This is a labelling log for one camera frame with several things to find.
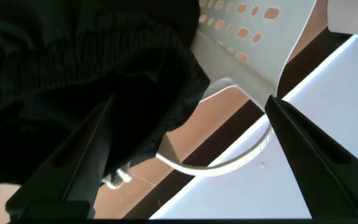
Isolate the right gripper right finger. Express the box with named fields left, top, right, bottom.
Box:
left=264, top=94, right=358, bottom=220

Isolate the white laundry basket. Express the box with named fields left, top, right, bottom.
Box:
left=155, top=0, right=318, bottom=179

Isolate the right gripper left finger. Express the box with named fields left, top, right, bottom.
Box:
left=4, top=95, right=116, bottom=220

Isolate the black garment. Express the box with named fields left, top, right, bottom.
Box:
left=0, top=0, right=211, bottom=191

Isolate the beige curtain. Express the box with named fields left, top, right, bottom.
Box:
left=327, top=0, right=358, bottom=39

